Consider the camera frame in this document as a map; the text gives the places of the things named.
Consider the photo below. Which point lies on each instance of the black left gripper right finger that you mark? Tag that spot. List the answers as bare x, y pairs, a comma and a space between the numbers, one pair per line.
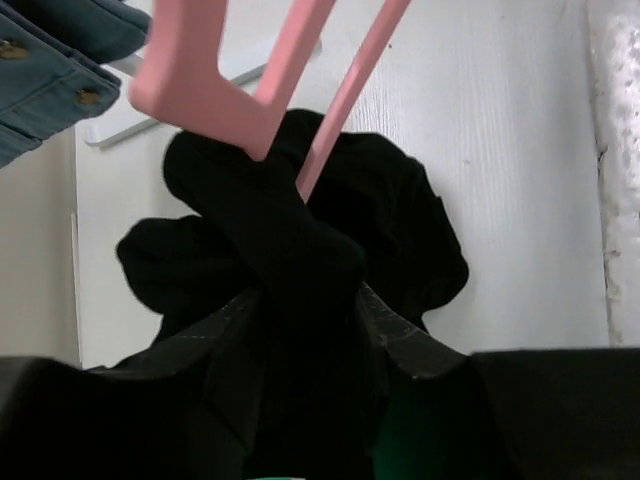
520, 414

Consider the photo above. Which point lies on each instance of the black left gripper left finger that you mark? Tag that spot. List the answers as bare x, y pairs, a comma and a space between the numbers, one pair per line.
185, 408

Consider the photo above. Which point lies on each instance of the black t shirt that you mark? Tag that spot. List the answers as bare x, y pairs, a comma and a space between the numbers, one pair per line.
372, 219

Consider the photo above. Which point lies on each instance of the pink hanger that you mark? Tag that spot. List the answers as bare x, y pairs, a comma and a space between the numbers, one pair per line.
201, 23

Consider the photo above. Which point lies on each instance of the blue denim garment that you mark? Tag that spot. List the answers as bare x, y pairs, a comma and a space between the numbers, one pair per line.
53, 59

